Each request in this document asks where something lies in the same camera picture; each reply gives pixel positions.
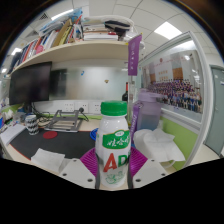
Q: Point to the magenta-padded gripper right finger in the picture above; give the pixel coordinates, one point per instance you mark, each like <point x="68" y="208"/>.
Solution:
<point x="150" y="173"/>

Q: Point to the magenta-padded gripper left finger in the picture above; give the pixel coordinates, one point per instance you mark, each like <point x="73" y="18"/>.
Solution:
<point x="75" y="173"/>

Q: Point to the white drink bottle green cap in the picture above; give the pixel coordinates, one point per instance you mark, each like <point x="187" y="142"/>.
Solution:
<point x="111" y="133"/>

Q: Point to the purple translucent water jug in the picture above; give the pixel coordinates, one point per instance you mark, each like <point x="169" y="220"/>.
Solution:
<point x="150" y="113"/>

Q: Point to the white paper sheet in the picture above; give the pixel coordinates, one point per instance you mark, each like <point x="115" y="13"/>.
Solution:
<point x="48" y="159"/>

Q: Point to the black desk mat red edge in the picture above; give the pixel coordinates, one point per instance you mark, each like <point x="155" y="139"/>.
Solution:
<point x="66" y="143"/>

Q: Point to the flat round red coaster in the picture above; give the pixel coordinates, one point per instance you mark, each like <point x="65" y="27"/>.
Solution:
<point x="50" y="135"/>

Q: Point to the grey metal laptop stand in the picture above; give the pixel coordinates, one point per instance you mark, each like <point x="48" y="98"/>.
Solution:
<point x="63" y="125"/>

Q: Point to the black and white patterned mug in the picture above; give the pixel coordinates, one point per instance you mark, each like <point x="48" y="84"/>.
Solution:
<point x="32" y="125"/>

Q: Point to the white notebook page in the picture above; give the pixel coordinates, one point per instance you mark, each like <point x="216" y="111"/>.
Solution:
<point x="11" y="133"/>

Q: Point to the dark wine bottle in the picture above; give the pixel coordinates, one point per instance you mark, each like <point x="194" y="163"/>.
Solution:
<point x="125" y="95"/>

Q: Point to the group photo poster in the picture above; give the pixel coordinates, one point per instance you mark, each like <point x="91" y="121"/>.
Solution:
<point x="176" y="90"/>

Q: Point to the grey door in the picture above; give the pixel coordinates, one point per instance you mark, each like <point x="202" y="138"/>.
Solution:
<point x="216" y="116"/>

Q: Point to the black computer monitor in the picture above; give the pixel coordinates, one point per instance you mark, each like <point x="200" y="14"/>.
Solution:
<point x="30" y="83"/>

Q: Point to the purple hanging pennant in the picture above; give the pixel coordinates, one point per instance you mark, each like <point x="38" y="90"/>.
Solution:
<point x="134" y="55"/>

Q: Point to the shelf with books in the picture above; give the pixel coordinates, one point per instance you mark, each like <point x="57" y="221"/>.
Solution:
<point x="76" y="51"/>

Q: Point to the ceiling lights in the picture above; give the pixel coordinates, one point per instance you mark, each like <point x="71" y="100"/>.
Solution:
<point x="168" y="30"/>

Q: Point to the white wall socket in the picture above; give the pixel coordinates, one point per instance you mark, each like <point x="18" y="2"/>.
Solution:
<point x="69" y="107"/>
<point x="96" y="107"/>
<point x="82" y="107"/>

